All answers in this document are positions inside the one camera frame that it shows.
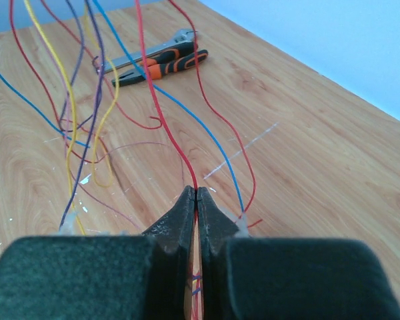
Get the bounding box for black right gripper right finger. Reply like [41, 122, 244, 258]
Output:
[197, 187, 400, 319]

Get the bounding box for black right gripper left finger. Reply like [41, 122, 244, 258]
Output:
[0, 186, 195, 319]

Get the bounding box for blue wire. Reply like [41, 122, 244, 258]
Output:
[0, 0, 246, 297]

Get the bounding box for purple wire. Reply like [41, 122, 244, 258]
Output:
[58, 0, 107, 231]

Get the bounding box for yellow wire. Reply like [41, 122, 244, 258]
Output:
[22, 0, 121, 236]

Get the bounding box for silver adjustable wrench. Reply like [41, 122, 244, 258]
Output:
[92, 29, 197, 73]

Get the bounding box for orange handled pliers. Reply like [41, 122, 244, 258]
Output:
[111, 42, 209, 87]

